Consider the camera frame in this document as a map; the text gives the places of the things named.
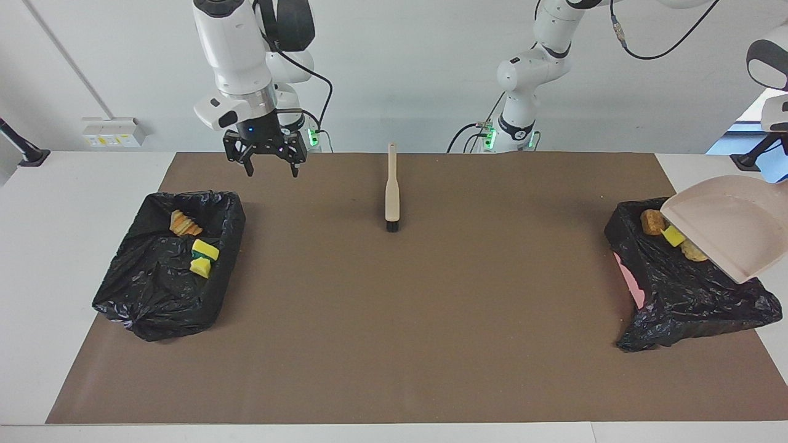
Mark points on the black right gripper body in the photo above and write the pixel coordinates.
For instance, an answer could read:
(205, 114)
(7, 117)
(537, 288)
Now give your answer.
(261, 138)

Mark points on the small yellow sponge chunk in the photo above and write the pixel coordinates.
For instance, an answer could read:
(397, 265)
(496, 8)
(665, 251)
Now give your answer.
(200, 268)

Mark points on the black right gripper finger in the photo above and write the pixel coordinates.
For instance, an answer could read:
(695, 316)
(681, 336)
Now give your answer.
(293, 165)
(247, 161)

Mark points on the beige plastic dustpan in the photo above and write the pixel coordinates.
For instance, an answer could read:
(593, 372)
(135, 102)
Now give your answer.
(732, 227)

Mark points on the striped croissant bread piece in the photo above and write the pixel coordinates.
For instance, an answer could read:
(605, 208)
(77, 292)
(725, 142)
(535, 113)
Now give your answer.
(183, 224)

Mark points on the pink plastic bin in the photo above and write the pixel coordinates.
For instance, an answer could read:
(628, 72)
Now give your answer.
(634, 286)

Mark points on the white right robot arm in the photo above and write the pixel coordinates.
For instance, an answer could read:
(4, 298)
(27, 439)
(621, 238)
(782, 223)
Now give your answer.
(234, 49)

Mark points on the black clamp stand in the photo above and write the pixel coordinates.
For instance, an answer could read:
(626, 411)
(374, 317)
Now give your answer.
(748, 161)
(31, 157)

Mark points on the L-shaped yellow sponge piece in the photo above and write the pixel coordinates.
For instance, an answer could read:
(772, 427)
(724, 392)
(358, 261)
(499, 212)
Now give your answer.
(674, 236)

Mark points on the left black-bagged bin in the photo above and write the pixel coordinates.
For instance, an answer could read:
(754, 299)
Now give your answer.
(154, 295)

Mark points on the large yellow sponge chunk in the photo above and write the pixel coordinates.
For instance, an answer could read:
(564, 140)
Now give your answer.
(206, 249)

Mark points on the white wall power strip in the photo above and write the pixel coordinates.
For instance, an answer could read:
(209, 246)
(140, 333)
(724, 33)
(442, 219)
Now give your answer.
(104, 132)

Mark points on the black plastic trash bag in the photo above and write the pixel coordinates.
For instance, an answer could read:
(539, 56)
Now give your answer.
(677, 295)

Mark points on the beige hand brush black bristles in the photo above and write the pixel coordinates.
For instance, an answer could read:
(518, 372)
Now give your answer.
(392, 191)

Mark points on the brown table mat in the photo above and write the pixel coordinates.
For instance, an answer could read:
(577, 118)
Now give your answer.
(394, 381)

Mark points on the brown bread roll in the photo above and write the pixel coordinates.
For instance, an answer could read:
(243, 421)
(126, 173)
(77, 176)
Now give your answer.
(651, 223)

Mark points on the pale bread piece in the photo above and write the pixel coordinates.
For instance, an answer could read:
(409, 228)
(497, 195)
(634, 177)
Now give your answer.
(692, 251)

